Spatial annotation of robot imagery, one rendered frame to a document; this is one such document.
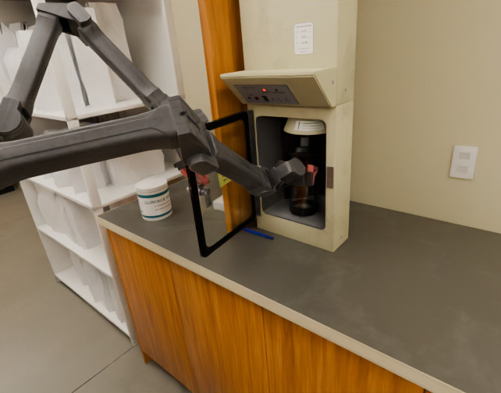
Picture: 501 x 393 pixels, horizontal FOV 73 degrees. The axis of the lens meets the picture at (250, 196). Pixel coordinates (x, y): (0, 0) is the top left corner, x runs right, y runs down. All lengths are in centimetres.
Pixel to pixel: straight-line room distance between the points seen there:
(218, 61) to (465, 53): 77
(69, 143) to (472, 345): 89
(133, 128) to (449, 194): 114
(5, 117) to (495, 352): 127
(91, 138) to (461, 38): 111
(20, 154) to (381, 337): 80
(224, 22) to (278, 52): 21
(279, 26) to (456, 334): 90
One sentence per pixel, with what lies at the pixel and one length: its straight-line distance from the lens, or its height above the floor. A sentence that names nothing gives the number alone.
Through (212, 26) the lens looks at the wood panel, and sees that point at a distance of 114.
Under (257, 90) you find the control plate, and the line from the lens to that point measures 103.
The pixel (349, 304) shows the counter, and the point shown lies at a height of 94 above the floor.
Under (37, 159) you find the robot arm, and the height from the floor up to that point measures 145.
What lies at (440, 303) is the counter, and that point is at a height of 94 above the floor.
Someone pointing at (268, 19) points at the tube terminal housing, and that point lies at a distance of 109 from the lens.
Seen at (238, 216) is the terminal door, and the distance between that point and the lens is 117.
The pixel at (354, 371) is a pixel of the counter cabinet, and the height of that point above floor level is 80.
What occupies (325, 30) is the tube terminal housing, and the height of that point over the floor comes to 160.
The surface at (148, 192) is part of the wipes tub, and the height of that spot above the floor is 107.
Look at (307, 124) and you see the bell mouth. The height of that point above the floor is 135.
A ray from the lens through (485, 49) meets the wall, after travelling 132.
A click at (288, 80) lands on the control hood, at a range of 93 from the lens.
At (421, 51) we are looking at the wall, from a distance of 135.
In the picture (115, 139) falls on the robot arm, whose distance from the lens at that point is 58.
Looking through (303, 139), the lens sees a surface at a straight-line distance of 116.
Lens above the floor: 157
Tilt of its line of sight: 23 degrees down
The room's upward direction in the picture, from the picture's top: 5 degrees counter-clockwise
